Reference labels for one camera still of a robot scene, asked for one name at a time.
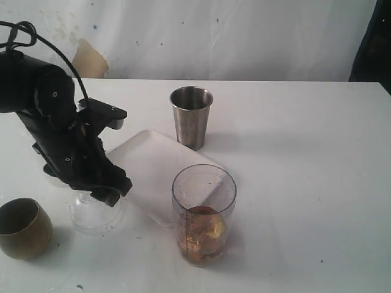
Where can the clear plastic dome lid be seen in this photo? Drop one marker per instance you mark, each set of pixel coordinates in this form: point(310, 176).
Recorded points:
point(90, 216)

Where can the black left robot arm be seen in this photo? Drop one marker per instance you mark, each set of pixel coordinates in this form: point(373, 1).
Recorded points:
point(39, 89)

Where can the clear plastic shaker jar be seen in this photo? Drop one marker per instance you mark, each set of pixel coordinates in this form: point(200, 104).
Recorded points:
point(203, 200)

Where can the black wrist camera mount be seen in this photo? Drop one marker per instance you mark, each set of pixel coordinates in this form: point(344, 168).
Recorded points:
point(101, 115)

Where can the white rectangular tray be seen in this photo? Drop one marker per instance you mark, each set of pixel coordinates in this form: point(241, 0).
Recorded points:
point(152, 161)

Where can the stainless steel cup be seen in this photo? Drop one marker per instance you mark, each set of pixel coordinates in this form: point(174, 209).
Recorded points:
point(191, 108)

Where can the gold coins in jar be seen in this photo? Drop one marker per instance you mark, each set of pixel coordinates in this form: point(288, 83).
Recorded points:
point(201, 235)

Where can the white backdrop sheet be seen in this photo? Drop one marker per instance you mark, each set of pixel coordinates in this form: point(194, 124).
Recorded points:
point(205, 40)

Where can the brass gold cup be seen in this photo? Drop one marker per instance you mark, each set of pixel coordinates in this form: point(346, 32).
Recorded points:
point(26, 229)

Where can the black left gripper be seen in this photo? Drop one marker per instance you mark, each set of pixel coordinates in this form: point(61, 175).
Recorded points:
point(77, 159)

